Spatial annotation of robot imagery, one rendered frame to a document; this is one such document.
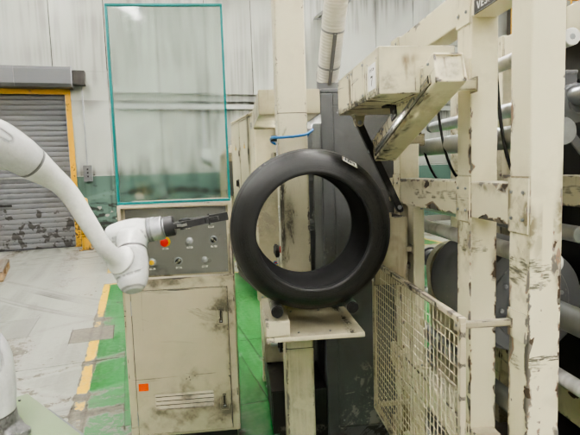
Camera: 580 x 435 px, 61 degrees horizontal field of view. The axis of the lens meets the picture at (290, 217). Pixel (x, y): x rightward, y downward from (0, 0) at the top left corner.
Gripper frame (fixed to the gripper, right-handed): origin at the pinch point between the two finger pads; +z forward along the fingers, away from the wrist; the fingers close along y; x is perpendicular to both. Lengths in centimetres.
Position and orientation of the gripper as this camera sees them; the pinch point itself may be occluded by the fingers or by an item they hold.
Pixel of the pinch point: (218, 217)
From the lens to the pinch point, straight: 186.9
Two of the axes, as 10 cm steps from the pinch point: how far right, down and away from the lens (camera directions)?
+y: -1.1, -0.9, 9.9
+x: 1.7, 9.8, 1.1
